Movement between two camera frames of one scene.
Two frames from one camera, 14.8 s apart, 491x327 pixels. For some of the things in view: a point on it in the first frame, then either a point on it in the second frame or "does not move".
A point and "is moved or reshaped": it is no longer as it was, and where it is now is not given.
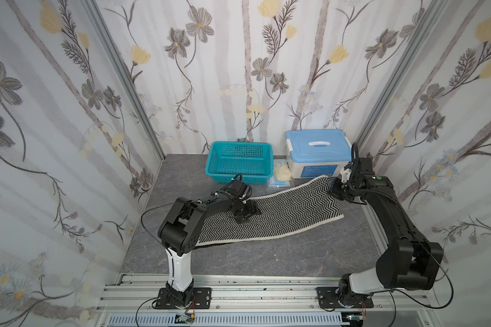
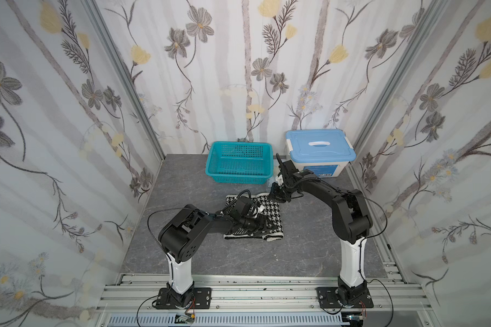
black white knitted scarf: (311, 202) is moved or reshaped
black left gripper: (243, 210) → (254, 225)
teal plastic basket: (253, 160) does not move
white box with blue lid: (318, 152) does not move
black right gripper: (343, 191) → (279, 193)
